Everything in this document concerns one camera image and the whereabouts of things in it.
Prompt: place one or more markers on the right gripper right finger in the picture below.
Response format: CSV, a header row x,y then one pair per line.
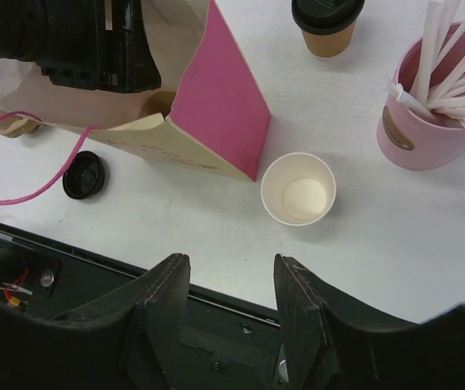
x,y
334,341

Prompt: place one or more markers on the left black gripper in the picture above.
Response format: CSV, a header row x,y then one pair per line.
x,y
81,52

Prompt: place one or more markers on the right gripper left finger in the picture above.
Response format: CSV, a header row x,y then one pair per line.
x,y
125,339

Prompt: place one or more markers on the pink paper gift bag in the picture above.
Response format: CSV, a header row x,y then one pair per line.
x,y
219,119

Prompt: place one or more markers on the brown cardboard cup carrier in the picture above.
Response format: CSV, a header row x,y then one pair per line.
x,y
158,103

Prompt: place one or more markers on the black plastic cup lid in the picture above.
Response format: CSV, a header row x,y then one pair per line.
x,y
85,177

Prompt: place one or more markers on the brown paper cup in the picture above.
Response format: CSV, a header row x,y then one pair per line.
x,y
328,46
298,189

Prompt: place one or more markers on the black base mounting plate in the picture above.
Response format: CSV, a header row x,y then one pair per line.
x,y
224,343

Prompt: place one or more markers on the pink straw holder cup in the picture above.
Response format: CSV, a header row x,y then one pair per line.
x,y
408,140

